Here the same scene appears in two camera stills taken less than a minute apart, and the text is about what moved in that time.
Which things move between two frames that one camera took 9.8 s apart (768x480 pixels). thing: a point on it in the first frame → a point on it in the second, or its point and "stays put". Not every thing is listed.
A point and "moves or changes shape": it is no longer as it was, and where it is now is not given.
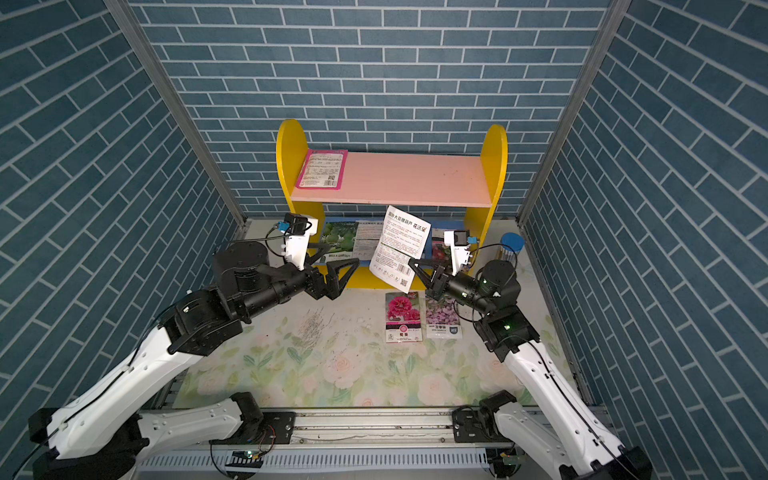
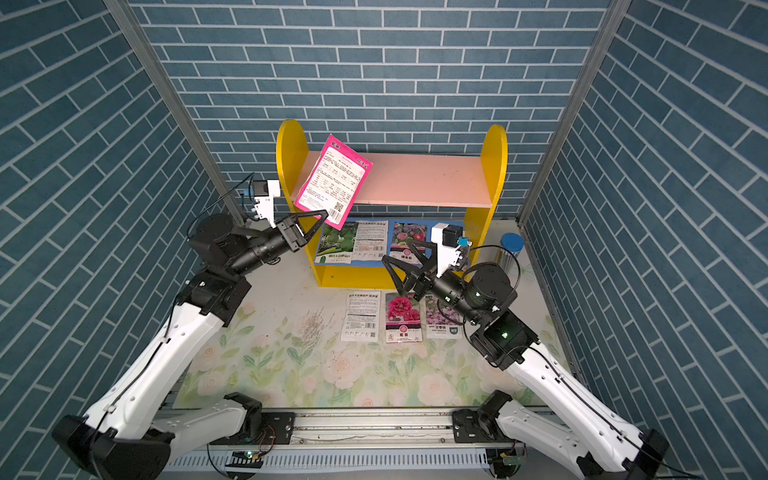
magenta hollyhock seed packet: x=403 y=319 stays put
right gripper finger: x=424 y=276 → x=400 y=272
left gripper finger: x=322 y=248 → x=297 y=216
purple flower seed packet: x=442 y=320 stays put
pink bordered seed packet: x=323 y=169 moves or changes shape
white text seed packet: x=403 y=239 → x=361 y=316
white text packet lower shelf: x=366 y=239 stays put
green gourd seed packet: x=341 y=234 stays put
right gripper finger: x=439 y=277 → x=427 y=254
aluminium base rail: x=415 y=443 stays put
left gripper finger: x=334 y=284 → x=316 y=226
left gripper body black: x=314 y=286 → x=292 y=243
